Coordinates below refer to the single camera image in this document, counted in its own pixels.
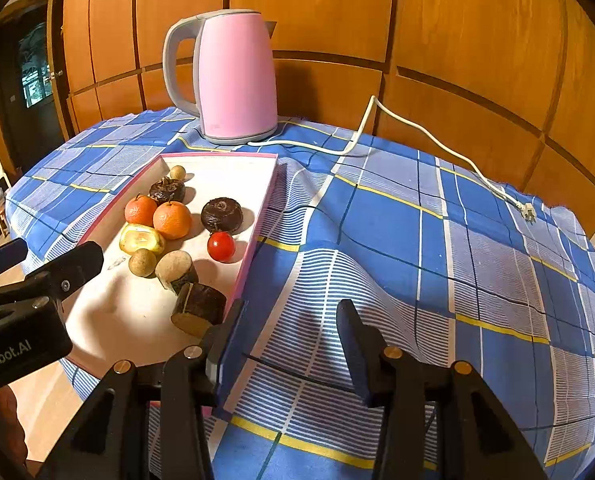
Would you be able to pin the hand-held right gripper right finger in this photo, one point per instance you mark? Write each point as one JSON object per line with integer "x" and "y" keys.
{"x": 355, "y": 355}

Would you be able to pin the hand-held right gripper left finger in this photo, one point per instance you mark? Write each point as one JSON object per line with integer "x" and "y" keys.
{"x": 227, "y": 360}

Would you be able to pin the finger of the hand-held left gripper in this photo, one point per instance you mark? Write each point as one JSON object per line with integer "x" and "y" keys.
{"x": 72, "y": 267}
{"x": 0, "y": 257}

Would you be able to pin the dark sugarcane piece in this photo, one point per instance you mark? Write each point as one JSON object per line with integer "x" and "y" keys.
{"x": 197, "y": 310}

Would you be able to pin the small tan longan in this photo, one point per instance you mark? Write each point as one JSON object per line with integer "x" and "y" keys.
{"x": 141, "y": 262}
{"x": 177, "y": 172}

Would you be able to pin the pink-edged white box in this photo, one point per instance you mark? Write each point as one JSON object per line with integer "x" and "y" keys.
{"x": 127, "y": 310}

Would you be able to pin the yellow mango piece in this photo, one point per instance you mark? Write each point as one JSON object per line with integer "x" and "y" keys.
{"x": 141, "y": 238}

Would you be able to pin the orange tangerine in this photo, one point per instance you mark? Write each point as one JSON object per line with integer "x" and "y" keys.
{"x": 172, "y": 220}
{"x": 140, "y": 209}

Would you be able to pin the pale sugarcane piece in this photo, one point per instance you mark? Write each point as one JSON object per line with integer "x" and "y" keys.
{"x": 176, "y": 270}

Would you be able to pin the red cherry tomato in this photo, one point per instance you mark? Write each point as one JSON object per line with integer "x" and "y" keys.
{"x": 221, "y": 246}

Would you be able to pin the dark water chestnut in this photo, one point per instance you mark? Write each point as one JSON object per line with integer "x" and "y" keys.
{"x": 166, "y": 191}
{"x": 221, "y": 215}

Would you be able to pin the person's left hand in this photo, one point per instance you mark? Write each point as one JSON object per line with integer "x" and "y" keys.
{"x": 12, "y": 425}

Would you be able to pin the wooden stool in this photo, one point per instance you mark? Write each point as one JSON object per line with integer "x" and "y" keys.
{"x": 1, "y": 215}

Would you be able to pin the blue plaid tablecloth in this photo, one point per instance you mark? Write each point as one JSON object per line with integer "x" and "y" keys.
{"x": 402, "y": 240}

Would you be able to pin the dark door with window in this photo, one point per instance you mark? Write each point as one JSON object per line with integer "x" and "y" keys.
{"x": 27, "y": 85}

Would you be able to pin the pink electric kettle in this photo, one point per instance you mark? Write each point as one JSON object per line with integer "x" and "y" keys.
{"x": 237, "y": 75}

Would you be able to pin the wooden wardrobe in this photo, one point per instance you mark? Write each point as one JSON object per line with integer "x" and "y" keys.
{"x": 452, "y": 25}

